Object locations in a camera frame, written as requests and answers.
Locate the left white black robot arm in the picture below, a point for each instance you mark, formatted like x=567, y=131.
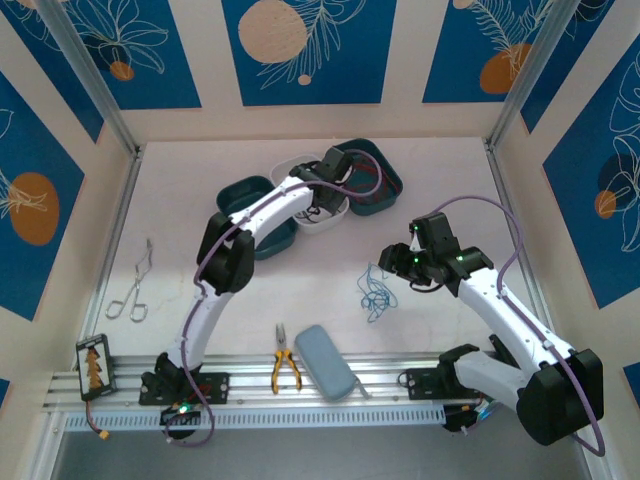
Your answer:
x=285, y=212

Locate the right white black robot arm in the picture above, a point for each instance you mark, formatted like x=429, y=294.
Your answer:
x=505, y=325

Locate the dark green plastic bin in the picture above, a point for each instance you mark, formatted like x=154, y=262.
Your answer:
x=370, y=207
x=240, y=197

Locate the white plastic bin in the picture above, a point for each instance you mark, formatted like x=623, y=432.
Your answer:
x=281, y=172

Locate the grey blue zip case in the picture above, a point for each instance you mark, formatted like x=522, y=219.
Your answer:
x=322, y=360

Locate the black controller board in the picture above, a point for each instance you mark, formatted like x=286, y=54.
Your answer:
x=175, y=417
x=457, y=422

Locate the metal scissor tongs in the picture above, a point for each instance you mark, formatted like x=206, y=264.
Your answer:
x=135, y=292

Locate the black orange charger board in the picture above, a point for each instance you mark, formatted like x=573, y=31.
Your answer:
x=95, y=365

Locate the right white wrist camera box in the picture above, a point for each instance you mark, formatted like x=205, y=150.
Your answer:
x=415, y=244

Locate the aluminium table edge rail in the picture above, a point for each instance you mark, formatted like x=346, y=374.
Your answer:
x=120, y=215
x=505, y=200

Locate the blue floral wall panel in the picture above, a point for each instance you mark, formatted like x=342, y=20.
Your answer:
x=50, y=75
x=565, y=75
x=50, y=280
x=150, y=50
x=450, y=60
x=350, y=50
x=575, y=225

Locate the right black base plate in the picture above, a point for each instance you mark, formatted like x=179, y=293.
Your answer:
x=420, y=385

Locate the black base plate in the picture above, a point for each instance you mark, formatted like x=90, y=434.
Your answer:
x=420, y=385
x=215, y=387

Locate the aluminium mounting rail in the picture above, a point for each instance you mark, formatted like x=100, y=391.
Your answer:
x=250, y=372

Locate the aluminium frame post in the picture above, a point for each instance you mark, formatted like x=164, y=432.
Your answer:
x=532, y=65
x=87, y=65

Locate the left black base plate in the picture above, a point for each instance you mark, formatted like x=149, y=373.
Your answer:
x=215, y=387

